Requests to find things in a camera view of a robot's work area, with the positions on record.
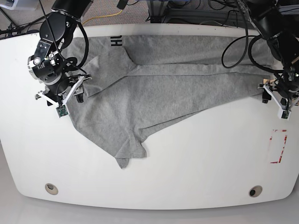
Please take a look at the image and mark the grey T-shirt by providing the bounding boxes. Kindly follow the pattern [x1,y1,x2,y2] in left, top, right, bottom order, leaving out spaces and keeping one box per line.
[67,35,270,168]

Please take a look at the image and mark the black tripod stand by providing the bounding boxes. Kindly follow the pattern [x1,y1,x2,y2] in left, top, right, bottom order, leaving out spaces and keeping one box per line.
[0,5,44,40]

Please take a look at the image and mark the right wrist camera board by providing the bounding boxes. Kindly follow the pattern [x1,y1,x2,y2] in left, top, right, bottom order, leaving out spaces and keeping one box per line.
[56,105,68,118]

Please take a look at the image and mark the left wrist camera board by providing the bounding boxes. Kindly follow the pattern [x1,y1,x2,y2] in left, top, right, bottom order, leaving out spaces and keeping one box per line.
[278,109,292,120]

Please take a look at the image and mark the right table cable grommet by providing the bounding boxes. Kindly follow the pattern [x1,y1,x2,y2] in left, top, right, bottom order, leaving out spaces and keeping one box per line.
[249,185,263,197]

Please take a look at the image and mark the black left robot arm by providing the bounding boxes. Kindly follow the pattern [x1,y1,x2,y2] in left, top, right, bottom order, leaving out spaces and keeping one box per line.
[236,0,299,119]

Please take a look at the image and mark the red tape rectangle marking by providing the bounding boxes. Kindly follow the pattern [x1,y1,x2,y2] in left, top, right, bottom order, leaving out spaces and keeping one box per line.
[268,129,288,164]

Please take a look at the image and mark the yellow cable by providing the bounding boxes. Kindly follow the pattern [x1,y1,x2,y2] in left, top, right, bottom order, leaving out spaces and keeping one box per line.
[83,9,123,25]

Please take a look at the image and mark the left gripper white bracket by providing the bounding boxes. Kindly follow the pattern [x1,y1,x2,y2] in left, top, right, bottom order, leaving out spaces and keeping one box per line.
[258,79,299,111]

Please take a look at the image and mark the left table cable grommet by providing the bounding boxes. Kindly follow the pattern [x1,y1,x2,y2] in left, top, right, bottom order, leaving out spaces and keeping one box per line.
[45,183,58,195]

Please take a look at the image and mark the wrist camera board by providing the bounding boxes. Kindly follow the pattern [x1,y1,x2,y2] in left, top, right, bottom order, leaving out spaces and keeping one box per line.
[56,105,68,118]
[278,109,292,120]

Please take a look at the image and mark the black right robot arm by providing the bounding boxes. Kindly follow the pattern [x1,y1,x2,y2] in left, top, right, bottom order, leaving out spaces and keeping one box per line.
[28,0,93,116]

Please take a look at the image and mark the table cable grommet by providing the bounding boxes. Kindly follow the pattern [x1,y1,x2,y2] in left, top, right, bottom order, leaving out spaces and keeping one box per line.
[45,183,58,195]
[249,185,263,197]

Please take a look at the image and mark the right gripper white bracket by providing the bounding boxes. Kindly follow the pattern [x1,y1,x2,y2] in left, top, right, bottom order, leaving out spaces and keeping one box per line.
[35,74,92,108]

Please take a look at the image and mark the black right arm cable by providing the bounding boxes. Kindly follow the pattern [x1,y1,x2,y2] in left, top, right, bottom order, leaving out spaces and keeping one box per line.
[65,22,91,75]

